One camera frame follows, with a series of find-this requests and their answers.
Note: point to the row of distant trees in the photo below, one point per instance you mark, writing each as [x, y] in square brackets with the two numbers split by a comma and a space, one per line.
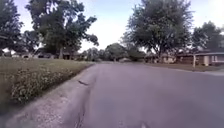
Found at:
[113, 51]

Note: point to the grey asphalt road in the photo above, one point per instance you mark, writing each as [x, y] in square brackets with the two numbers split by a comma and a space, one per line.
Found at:
[150, 96]

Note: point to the large broad tree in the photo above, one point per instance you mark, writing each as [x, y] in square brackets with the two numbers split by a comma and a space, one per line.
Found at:
[160, 23]

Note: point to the row of low houses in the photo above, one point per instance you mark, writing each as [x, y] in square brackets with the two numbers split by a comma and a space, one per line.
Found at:
[50, 55]

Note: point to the large spreading tree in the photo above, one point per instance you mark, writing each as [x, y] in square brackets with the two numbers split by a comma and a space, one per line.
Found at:
[60, 26]

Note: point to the grey concrete kerb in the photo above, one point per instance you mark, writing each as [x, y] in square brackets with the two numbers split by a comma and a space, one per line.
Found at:
[50, 106]

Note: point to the grass lawn with weeds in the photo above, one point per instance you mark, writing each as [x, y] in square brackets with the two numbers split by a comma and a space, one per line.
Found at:
[30, 76]

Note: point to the low brick house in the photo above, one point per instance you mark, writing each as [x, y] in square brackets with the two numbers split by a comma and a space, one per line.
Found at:
[206, 57]

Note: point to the dark leafy tree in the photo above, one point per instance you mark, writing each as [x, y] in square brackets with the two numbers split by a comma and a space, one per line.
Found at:
[208, 36]

